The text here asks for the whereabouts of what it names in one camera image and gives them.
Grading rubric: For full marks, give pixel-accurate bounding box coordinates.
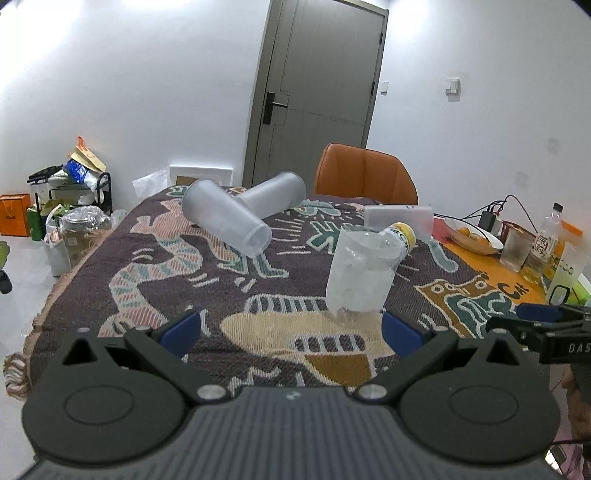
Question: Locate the orange table mat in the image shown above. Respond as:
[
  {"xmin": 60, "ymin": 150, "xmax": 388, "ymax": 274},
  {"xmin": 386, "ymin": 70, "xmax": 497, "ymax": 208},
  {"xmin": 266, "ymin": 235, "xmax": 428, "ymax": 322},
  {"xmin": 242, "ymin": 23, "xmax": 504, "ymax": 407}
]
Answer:
[{"xmin": 433, "ymin": 216, "xmax": 552, "ymax": 306}]

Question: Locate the large frosted plastic cup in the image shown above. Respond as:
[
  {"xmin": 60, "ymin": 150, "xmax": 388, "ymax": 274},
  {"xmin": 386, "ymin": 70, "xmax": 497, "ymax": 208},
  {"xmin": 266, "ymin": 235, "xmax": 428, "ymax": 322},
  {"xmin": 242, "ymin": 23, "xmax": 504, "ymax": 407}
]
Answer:
[{"xmin": 181, "ymin": 178, "xmax": 273, "ymax": 257}]

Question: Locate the frosted cup with green drink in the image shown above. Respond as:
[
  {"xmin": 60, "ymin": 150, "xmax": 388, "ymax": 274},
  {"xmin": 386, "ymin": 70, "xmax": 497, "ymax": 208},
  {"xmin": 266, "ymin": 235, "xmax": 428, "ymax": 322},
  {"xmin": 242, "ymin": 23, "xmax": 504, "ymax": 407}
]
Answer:
[{"xmin": 545, "ymin": 242, "xmax": 591, "ymax": 306}]

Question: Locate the black door lock handle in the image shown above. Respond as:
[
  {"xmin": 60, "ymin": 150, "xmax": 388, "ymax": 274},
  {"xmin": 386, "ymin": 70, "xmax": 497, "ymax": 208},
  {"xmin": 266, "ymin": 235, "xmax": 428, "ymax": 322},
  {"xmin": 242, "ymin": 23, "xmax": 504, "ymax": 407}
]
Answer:
[{"xmin": 260, "ymin": 91, "xmax": 290, "ymax": 124}]

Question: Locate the orange chair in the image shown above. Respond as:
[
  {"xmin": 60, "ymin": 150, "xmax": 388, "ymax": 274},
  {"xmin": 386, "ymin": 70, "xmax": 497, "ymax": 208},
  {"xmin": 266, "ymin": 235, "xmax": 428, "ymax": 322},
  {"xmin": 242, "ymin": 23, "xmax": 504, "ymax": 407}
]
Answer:
[{"xmin": 313, "ymin": 143, "xmax": 419, "ymax": 206}]

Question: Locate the person's right hand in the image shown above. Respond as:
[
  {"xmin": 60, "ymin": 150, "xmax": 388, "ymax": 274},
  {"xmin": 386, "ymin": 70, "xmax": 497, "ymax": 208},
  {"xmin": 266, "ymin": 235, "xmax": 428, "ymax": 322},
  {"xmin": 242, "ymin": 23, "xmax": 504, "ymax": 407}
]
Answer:
[{"xmin": 560, "ymin": 367, "xmax": 591, "ymax": 462}]

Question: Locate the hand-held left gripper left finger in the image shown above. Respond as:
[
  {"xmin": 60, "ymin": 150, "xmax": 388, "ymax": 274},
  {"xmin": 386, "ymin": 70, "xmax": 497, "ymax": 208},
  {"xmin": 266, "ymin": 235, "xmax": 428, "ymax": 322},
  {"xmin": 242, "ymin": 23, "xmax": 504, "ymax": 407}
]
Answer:
[{"xmin": 61, "ymin": 309, "xmax": 230, "ymax": 408}]

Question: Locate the slim frosted plastic cup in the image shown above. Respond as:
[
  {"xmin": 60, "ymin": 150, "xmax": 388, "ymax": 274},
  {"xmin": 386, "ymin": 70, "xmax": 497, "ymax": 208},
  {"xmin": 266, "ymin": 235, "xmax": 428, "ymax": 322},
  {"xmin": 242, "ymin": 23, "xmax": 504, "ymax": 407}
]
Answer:
[{"xmin": 235, "ymin": 171, "xmax": 308, "ymax": 219}]

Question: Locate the white tissue box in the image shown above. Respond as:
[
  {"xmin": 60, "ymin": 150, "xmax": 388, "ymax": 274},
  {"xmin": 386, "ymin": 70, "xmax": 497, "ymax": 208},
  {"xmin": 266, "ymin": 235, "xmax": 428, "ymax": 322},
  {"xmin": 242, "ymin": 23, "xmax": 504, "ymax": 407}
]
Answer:
[{"xmin": 364, "ymin": 205, "xmax": 435, "ymax": 241}]

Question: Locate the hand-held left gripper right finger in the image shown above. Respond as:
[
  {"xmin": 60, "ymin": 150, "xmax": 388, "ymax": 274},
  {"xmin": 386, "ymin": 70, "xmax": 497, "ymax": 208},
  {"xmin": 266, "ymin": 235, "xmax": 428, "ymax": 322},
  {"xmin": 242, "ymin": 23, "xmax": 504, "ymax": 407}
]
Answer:
[{"xmin": 355, "ymin": 311, "xmax": 528, "ymax": 407}]

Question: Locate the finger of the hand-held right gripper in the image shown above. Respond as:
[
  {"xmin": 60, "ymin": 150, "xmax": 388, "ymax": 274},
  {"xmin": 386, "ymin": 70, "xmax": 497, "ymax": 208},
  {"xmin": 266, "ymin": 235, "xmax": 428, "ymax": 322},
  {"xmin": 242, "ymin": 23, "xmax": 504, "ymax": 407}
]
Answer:
[
  {"xmin": 515, "ymin": 302, "xmax": 591, "ymax": 325},
  {"xmin": 486, "ymin": 316, "xmax": 546, "ymax": 354}
]

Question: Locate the ribbed drinking glass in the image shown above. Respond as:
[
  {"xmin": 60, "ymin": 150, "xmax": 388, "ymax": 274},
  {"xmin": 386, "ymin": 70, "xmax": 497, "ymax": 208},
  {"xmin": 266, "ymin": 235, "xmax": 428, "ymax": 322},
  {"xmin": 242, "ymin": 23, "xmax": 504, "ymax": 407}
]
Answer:
[{"xmin": 499, "ymin": 228, "xmax": 536, "ymax": 274}]

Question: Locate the black cable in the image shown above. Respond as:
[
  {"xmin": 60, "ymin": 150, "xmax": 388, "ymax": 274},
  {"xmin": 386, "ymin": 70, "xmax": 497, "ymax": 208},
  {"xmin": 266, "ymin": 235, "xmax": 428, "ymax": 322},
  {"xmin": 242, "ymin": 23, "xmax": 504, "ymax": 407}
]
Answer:
[{"xmin": 434, "ymin": 194, "xmax": 542, "ymax": 232}]

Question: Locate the black power adapter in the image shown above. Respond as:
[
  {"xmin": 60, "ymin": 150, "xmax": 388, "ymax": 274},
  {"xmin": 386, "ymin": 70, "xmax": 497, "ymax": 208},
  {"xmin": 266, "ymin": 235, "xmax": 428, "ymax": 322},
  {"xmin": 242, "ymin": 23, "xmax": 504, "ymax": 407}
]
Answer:
[{"xmin": 477, "ymin": 209, "xmax": 505, "ymax": 232}]

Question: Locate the crumpled white plastic bag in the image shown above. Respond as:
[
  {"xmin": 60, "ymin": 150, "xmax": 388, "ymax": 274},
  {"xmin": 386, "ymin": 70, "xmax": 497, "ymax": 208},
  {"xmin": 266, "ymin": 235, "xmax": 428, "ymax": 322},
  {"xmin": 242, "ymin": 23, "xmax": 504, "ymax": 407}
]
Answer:
[{"xmin": 132, "ymin": 169, "xmax": 170, "ymax": 200}]

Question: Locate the grey door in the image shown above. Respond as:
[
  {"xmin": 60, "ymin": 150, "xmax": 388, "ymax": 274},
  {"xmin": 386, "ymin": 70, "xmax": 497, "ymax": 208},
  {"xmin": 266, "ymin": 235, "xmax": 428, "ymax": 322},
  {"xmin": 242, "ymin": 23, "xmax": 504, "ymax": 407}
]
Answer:
[{"xmin": 242, "ymin": 0, "xmax": 389, "ymax": 188}]

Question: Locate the yellow lid bottle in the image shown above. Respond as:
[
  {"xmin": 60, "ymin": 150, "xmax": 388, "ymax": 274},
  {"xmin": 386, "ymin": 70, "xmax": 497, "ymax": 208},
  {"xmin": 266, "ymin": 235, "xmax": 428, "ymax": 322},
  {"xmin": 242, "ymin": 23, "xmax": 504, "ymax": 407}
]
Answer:
[{"xmin": 384, "ymin": 222, "xmax": 417, "ymax": 268}]

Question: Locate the clear plastic jar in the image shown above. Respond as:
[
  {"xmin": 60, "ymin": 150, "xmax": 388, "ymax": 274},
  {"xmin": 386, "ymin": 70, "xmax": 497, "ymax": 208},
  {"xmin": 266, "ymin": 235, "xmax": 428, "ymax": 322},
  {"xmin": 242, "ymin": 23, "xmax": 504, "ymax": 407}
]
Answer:
[{"xmin": 60, "ymin": 206, "xmax": 114, "ymax": 269}]

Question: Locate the white fruit bowl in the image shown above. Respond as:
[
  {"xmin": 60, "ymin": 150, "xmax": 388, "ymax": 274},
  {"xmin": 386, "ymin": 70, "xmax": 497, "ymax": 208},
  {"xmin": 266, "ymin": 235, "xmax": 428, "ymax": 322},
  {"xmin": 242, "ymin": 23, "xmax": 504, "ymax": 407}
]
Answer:
[{"xmin": 445, "ymin": 219, "xmax": 505, "ymax": 256}]

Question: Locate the blue snack packet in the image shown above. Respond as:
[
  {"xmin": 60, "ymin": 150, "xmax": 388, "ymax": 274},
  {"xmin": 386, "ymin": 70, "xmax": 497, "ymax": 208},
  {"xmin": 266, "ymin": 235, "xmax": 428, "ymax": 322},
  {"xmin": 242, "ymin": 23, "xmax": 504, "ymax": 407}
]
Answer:
[{"xmin": 64, "ymin": 159, "xmax": 92, "ymax": 184}]

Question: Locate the black storage rack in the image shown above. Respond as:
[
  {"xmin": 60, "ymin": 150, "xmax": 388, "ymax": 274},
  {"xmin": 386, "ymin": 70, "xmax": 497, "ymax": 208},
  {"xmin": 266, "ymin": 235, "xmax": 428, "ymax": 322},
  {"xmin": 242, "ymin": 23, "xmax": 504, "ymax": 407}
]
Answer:
[{"xmin": 27, "ymin": 170, "xmax": 114, "ymax": 219}]

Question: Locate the orange gift bag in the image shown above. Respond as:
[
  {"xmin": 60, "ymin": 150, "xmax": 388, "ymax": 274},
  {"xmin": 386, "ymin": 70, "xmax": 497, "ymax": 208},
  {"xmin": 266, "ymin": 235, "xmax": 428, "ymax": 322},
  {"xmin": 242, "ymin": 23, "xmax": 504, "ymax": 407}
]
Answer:
[{"xmin": 0, "ymin": 193, "xmax": 31, "ymax": 237}]

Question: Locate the patterned woven blanket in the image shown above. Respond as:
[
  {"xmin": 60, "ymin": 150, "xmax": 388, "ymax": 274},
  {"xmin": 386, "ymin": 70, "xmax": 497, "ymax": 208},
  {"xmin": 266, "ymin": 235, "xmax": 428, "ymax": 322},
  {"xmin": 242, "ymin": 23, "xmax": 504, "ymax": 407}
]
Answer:
[{"xmin": 4, "ymin": 184, "xmax": 525, "ymax": 403}]

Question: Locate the clear bottle with black cap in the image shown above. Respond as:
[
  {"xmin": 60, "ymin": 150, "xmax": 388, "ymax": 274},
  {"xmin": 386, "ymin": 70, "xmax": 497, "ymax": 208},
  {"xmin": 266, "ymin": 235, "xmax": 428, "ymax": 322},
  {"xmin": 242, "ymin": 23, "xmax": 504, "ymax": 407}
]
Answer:
[{"xmin": 523, "ymin": 202, "xmax": 567, "ymax": 285}]

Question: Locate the clear plastic cup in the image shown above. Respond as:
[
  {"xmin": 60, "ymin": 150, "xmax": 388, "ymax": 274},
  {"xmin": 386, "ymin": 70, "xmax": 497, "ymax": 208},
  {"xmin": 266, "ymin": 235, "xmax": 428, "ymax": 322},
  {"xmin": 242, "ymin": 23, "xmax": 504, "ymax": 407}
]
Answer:
[{"xmin": 325, "ymin": 225, "xmax": 406, "ymax": 321}]

